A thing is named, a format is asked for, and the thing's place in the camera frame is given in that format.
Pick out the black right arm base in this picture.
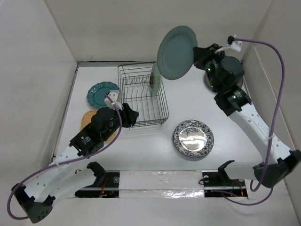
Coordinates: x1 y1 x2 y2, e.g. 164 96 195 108
198 170 248 198

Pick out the woven bamboo plate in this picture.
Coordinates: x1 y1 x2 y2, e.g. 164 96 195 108
80 110 118 145

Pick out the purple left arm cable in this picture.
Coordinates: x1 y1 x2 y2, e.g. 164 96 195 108
6 93 123 219

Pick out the mint green flower plate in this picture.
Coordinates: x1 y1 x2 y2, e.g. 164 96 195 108
149 63 162 97

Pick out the silver mounting rail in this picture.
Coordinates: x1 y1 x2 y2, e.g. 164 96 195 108
76 170 247 198

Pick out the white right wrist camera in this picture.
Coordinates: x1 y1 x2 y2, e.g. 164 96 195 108
226 35 243 52

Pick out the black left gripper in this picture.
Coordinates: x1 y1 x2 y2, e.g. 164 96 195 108
102 103 138 141

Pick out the blue floral white plate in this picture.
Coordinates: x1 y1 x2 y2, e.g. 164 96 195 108
173 120 214 158

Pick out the grey wire dish rack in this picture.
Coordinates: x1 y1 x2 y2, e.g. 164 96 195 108
118 62 169 127

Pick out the brown speckled plate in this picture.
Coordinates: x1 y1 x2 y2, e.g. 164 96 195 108
204 73 243 88

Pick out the grey-blue round plate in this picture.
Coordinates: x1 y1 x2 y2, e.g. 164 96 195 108
157 25 198 80

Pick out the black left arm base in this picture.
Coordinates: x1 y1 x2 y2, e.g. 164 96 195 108
75 162 120 198

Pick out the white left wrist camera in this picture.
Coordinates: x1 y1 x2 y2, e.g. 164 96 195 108
104 90 122 110

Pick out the teal scalloped plate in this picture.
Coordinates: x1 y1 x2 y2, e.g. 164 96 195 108
87 81 119 109

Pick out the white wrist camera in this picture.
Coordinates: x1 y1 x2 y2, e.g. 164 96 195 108
104 90 122 110
226 35 243 52

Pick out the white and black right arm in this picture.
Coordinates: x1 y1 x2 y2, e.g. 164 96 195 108
193 44 301 188

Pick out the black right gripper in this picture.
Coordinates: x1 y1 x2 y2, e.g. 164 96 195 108
194 43 228 93

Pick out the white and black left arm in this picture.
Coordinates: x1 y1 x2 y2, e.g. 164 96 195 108
7 103 139 224

